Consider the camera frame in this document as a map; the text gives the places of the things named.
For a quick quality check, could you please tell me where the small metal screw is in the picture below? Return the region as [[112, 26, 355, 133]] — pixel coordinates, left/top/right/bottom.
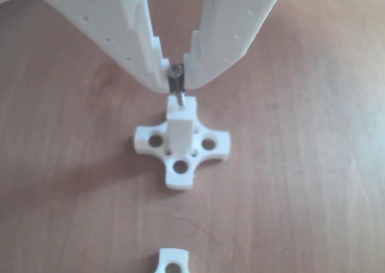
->
[[168, 63, 185, 109]]

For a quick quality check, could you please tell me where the white cross-base post stand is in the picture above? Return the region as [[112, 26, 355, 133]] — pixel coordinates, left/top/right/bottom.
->
[[134, 94, 232, 191], [153, 248, 191, 273]]

